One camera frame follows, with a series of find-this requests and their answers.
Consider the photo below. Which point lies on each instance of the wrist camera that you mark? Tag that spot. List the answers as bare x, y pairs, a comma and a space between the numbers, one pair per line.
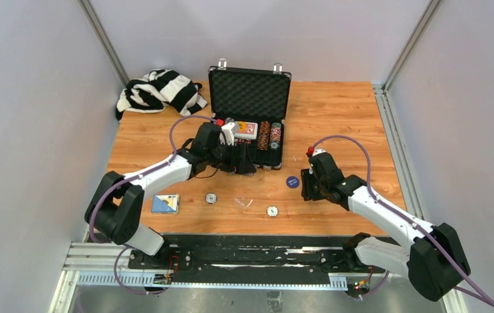
318, 152
228, 132

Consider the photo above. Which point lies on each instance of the black white striped cloth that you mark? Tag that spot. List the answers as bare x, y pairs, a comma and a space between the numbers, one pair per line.
158, 90

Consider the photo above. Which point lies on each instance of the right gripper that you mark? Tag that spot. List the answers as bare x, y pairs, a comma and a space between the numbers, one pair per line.
308, 176

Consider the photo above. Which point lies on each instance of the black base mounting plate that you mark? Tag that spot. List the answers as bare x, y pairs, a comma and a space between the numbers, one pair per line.
266, 260

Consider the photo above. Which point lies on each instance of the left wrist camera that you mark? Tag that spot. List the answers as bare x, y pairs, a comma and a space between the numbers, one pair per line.
228, 132

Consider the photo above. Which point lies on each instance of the red green chip row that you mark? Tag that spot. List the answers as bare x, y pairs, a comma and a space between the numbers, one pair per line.
275, 132

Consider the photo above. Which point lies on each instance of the orange black chip row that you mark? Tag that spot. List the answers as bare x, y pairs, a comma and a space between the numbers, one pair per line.
263, 136

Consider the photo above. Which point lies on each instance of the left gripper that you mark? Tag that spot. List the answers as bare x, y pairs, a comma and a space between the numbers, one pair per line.
245, 165

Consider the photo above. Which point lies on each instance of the grey white poker chip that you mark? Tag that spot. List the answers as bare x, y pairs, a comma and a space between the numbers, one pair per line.
211, 198
272, 211

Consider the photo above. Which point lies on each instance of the clear dealer button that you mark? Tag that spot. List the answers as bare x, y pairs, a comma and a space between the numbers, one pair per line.
241, 202

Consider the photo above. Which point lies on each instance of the blue small blind button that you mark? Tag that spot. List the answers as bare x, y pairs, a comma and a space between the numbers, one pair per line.
292, 182

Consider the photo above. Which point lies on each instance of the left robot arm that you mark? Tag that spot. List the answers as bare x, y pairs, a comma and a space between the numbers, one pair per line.
116, 206

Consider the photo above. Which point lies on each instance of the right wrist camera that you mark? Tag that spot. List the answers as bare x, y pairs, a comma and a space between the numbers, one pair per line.
318, 152

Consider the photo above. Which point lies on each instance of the red playing card deck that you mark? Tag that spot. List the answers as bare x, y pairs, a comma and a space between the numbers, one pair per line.
253, 132

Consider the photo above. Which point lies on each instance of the blue card deck box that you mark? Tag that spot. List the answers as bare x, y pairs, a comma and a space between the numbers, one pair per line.
165, 204

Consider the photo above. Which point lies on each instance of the black poker set case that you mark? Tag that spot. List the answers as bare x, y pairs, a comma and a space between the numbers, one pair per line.
253, 95

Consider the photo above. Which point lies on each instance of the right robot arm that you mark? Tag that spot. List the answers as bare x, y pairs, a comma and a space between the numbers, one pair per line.
431, 257

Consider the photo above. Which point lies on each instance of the yellow big blind button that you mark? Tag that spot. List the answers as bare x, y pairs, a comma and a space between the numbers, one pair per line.
243, 127

